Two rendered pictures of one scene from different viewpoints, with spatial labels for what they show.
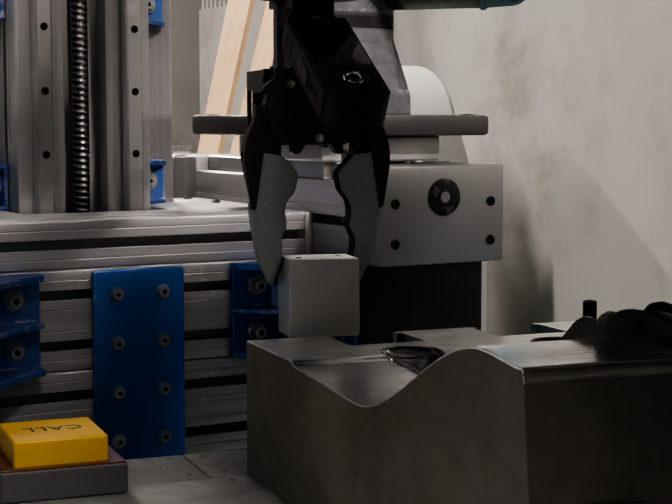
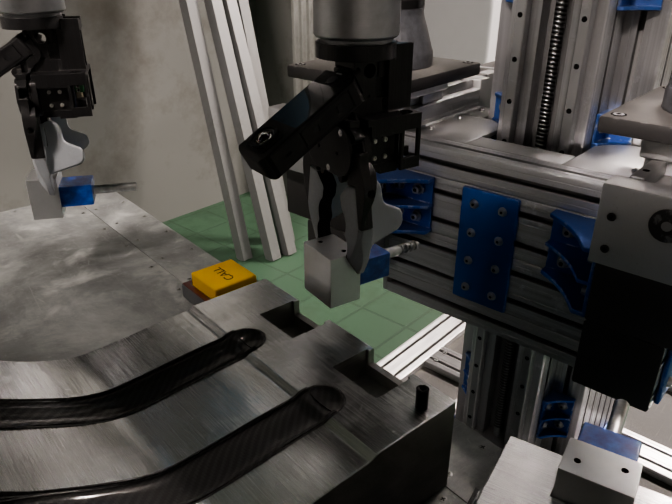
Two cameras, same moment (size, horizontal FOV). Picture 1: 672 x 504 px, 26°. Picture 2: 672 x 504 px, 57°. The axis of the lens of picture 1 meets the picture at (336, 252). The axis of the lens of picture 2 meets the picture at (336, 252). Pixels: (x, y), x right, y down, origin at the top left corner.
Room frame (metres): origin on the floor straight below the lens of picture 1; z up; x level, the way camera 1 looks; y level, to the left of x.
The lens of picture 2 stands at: (0.84, -0.51, 1.21)
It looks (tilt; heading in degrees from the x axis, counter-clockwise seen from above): 26 degrees down; 71
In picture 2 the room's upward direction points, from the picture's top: straight up
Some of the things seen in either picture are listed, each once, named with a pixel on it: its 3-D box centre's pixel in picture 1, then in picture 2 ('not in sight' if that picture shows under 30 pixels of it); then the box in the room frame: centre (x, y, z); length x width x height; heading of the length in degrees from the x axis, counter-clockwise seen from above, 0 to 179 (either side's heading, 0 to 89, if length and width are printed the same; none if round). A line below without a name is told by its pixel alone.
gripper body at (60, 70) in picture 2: not in sight; (50, 68); (0.76, 0.33, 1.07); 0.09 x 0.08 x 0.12; 177
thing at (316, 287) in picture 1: (302, 287); (369, 258); (1.06, 0.02, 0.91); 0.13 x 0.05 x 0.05; 15
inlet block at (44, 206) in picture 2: not in sight; (85, 190); (0.77, 0.33, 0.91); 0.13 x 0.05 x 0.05; 177
